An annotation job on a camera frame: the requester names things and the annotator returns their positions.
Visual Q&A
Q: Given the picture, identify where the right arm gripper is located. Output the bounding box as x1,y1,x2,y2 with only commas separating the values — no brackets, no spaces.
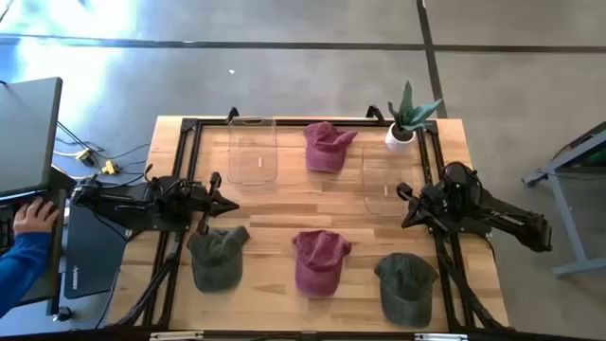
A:
396,182,451,233

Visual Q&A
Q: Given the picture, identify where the person's forearm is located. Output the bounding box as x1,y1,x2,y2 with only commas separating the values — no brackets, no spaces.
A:
0,230,53,318

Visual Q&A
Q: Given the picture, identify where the maroon baseball cap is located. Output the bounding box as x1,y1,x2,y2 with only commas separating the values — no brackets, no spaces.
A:
303,120,359,174
292,229,353,298

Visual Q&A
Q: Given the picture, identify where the person's hand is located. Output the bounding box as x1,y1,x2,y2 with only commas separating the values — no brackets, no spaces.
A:
12,197,62,237

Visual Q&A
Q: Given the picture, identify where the green baseball cap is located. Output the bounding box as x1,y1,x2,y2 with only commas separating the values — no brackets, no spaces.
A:
186,224,252,294
373,252,440,328

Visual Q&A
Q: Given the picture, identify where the silver metal bracket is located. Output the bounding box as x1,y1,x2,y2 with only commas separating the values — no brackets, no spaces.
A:
415,332,469,341
150,331,205,341

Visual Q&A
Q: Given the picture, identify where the black cable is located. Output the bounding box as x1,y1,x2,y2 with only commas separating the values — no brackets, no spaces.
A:
56,120,152,162

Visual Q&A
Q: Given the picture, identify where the grey computer monitor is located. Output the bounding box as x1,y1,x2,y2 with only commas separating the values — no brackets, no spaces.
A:
0,77,63,198

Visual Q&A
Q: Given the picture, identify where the clear right plastic bin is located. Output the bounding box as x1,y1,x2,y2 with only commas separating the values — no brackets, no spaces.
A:
362,141,416,219

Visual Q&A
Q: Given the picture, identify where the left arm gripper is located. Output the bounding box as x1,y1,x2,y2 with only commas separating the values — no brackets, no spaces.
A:
179,172,241,236

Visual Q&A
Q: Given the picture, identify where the black keyboard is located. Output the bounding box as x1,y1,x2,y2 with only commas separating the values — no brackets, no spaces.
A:
0,203,16,255

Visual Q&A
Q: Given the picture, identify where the grey desk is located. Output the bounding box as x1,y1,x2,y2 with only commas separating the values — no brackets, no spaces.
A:
0,187,67,312

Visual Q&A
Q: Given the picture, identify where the grey metal desk frame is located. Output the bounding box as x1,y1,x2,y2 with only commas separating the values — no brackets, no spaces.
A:
522,120,606,278

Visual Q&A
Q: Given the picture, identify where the green plant in white pot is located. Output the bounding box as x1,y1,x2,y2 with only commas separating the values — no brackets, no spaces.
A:
384,80,444,153

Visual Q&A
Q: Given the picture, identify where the black closed laptop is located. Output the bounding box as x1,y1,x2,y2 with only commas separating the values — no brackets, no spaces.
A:
63,203,129,300

